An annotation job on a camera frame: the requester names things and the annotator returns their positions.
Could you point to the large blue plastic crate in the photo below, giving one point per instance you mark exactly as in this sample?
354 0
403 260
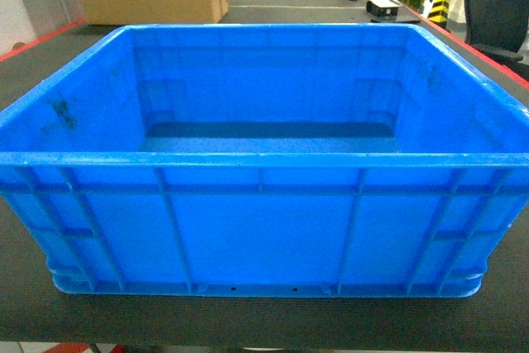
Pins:
317 160

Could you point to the flat black device box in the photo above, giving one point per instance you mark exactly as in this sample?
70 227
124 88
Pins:
383 8

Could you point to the yellow black striped bollard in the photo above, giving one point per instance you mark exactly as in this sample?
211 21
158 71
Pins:
439 13

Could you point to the black office chair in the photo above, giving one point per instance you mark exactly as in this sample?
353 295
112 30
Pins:
497 28

